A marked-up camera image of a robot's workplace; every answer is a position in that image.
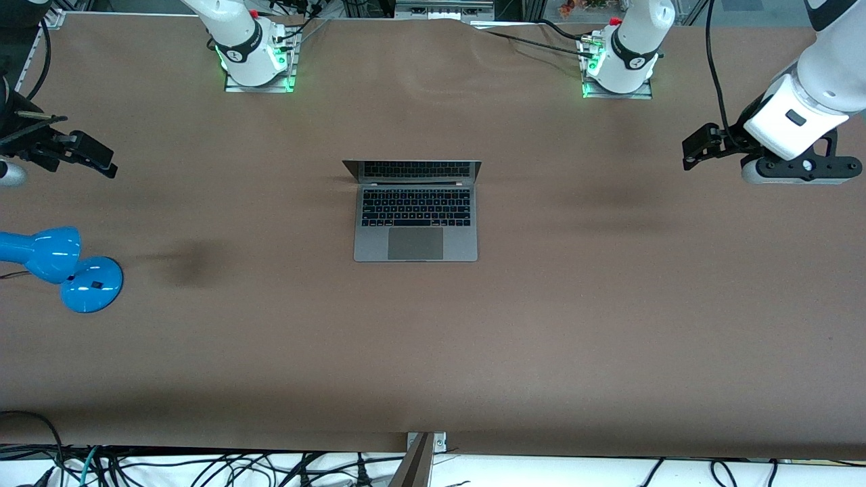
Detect tangled black floor cables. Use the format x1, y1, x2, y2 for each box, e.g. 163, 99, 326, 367
88, 449, 407, 487

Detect long black table cable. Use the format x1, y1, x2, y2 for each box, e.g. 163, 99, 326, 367
482, 29, 595, 62

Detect blue desk lamp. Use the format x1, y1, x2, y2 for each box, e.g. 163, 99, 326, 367
0, 227, 124, 314

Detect black right base cable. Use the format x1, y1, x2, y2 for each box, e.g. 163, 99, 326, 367
271, 0, 334, 45

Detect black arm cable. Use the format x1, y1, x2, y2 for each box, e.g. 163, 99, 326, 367
705, 0, 735, 147
24, 17, 53, 102

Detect colourful background flowers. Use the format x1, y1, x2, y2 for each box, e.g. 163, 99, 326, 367
556, 0, 613, 18

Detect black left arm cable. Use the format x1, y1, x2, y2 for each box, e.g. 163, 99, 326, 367
705, 0, 735, 147

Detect dark metal pole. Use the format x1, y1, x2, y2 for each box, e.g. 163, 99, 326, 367
388, 433, 434, 487

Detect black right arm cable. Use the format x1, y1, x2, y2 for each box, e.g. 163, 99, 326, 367
24, 17, 53, 102

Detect white floor sheet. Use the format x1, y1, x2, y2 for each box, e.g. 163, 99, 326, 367
0, 443, 866, 487

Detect teal floor cable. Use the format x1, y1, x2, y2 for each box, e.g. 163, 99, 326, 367
78, 445, 102, 487

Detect grey background equipment box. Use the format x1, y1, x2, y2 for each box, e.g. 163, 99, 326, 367
394, 0, 496, 22

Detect black left camera mount bracket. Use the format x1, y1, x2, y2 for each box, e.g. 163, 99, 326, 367
756, 129, 863, 181

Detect silver table clamp bracket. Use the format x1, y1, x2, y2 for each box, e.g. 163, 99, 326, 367
406, 432, 448, 454

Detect brown table cover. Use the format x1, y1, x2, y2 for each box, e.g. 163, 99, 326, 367
0, 12, 866, 461

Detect grey laptop with black keyboard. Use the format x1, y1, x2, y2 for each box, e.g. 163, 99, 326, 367
342, 160, 482, 263

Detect aluminium frame rail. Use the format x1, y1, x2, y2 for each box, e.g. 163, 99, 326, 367
14, 7, 66, 97

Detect short black table cable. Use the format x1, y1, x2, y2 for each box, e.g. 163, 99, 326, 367
534, 19, 589, 45

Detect black looped floor cable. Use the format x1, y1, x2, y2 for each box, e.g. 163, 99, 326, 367
0, 410, 66, 487

